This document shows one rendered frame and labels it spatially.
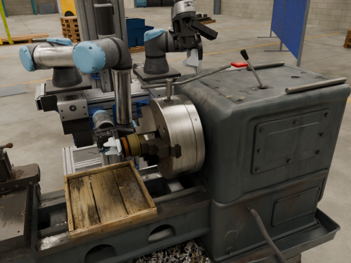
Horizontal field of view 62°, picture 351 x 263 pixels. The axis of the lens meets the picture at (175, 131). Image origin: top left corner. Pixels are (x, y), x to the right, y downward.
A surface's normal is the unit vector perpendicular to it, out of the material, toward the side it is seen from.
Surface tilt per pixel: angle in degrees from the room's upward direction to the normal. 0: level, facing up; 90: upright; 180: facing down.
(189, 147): 79
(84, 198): 0
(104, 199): 0
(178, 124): 47
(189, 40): 71
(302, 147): 90
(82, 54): 89
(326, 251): 0
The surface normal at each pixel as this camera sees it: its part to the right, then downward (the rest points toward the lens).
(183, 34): 0.35, 0.10
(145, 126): 0.27, -0.24
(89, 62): -0.45, 0.40
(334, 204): -0.03, -0.89
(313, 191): 0.37, 0.41
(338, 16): -0.87, 0.25
